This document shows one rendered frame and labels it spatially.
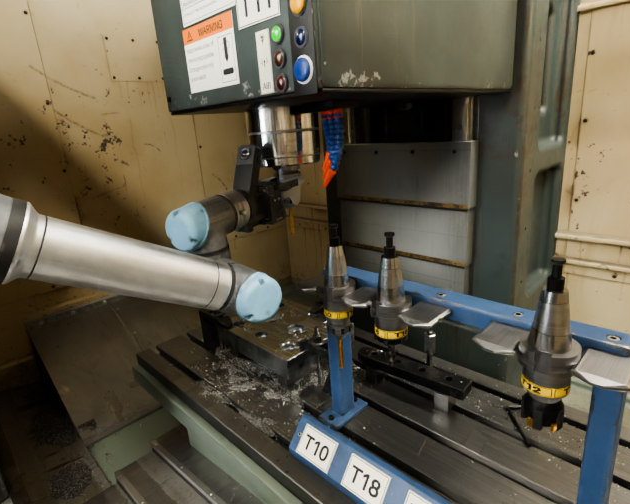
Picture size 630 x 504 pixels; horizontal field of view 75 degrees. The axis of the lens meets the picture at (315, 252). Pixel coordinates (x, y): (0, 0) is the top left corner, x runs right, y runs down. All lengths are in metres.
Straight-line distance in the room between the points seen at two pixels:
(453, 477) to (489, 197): 0.71
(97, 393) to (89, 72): 1.14
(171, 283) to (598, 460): 0.58
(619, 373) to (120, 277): 0.57
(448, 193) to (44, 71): 1.41
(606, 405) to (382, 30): 0.58
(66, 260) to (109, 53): 1.41
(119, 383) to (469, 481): 1.18
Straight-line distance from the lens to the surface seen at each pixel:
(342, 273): 0.68
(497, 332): 0.58
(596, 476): 0.68
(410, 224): 1.30
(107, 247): 0.56
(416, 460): 0.85
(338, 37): 0.63
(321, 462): 0.81
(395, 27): 0.74
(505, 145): 1.18
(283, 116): 0.89
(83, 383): 1.64
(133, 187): 1.87
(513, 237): 1.22
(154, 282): 0.57
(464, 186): 1.18
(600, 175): 1.50
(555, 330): 0.53
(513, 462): 0.88
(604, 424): 0.63
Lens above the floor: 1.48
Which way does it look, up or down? 17 degrees down
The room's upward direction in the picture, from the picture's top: 4 degrees counter-clockwise
